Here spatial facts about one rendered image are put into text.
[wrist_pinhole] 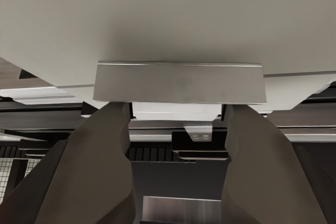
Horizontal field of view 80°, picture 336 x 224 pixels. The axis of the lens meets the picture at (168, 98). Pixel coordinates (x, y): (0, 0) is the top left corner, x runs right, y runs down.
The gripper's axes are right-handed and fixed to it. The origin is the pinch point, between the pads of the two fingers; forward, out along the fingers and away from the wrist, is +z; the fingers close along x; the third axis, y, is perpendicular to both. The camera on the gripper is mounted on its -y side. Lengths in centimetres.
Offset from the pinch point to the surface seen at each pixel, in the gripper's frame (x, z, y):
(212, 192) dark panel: 13, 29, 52
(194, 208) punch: 2.0, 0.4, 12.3
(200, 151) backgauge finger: 5.3, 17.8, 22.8
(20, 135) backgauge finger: -28.9, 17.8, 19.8
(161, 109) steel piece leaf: -1.3, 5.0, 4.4
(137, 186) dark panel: -12, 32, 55
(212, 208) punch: 3.6, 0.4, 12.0
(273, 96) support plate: 7.3, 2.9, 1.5
